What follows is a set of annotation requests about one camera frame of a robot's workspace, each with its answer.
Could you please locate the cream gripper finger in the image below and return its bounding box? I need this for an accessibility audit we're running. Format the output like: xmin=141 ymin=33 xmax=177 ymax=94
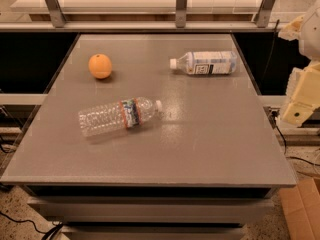
xmin=280 ymin=61 xmax=320 ymax=127
xmin=278 ymin=15 xmax=304 ymax=41

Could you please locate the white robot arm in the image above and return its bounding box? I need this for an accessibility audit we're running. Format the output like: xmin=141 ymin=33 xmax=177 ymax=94
xmin=279 ymin=0 xmax=320 ymax=127

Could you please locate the clear crinkled water bottle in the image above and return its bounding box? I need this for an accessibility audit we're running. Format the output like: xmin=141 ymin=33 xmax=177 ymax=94
xmin=78 ymin=97 xmax=162 ymax=137

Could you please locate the cardboard box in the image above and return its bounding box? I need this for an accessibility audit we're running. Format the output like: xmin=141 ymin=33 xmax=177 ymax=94
xmin=279 ymin=178 xmax=320 ymax=240

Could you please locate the orange fruit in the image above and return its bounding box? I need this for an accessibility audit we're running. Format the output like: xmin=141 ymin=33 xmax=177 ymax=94
xmin=88 ymin=54 xmax=112 ymax=79

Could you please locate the grey table drawer unit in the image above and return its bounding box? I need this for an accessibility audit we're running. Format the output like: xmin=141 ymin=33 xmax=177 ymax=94
xmin=28 ymin=185 xmax=273 ymax=240

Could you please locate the black cable at right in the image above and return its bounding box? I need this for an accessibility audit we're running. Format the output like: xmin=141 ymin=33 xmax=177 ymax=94
xmin=271 ymin=112 xmax=320 ymax=168

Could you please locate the metal frame rail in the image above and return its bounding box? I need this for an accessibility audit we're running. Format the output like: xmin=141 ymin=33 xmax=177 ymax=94
xmin=0 ymin=0 xmax=299 ymax=32

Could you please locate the black floor cable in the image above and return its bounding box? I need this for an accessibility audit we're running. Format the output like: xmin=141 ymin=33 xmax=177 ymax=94
xmin=0 ymin=210 xmax=64 ymax=240

